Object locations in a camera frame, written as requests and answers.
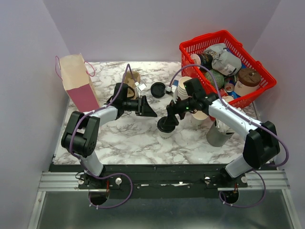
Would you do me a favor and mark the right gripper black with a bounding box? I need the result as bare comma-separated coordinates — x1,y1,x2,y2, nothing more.
163,93,195,126

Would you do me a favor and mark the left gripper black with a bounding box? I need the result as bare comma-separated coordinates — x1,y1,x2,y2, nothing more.
122,95,158,117

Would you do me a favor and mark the black coffee cup lid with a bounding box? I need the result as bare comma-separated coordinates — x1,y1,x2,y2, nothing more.
157,117,175,134

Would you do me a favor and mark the white paper cup stack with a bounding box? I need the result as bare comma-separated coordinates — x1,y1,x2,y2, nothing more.
177,76,192,100

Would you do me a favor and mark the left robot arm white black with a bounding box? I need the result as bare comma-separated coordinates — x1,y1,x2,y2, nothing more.
61,83,157,188

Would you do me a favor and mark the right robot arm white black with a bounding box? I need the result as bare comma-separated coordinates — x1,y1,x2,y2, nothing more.
157,78,280,187

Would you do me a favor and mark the blue orange sponge pack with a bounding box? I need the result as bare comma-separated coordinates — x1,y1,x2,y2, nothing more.
172,80,179,86

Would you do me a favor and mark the cardboard cup carrier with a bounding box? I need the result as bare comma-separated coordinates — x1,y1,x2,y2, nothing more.
124,71,141,99

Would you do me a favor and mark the grey metal straw holder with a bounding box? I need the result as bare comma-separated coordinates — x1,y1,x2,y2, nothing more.
206,121,234,147

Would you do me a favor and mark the white wrapped straws bundle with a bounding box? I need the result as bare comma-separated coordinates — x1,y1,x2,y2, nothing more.
215,119,235,134

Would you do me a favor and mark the red plastic basket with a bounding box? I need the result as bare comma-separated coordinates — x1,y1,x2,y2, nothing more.
179,30,277,122

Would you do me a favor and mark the dark noodle cup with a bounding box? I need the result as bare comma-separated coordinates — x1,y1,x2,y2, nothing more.
190,53,213,70

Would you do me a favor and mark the pink paper bag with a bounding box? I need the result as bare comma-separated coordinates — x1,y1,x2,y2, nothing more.
55,53,100,112

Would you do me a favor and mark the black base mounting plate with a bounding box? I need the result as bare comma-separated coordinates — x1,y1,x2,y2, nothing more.
49,164,247,202

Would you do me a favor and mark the grey white plastic bag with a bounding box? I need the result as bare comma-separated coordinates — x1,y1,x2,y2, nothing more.
204,43,242,76

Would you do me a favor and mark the brown lid tub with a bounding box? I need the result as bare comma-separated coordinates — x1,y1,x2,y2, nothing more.
234,68,261,97

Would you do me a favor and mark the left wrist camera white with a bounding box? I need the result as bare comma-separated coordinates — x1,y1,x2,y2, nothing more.
135,82,147,93

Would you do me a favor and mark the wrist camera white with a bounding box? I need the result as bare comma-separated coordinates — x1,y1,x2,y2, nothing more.
164,86,178,103
135,82,147,93

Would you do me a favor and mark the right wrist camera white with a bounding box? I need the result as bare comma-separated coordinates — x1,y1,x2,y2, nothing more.
164,86,178,103

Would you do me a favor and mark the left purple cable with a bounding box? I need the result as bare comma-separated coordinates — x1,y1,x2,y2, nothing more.
70,63,141,209

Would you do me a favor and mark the purple cable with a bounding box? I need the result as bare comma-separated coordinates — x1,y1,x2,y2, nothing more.
168,64,290,209
70,63,141,209

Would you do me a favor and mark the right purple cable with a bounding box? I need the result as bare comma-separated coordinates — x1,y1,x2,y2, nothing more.
168,64,290,209

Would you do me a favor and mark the aluminium rail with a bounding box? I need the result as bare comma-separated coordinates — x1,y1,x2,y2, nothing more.
38,170,290,192

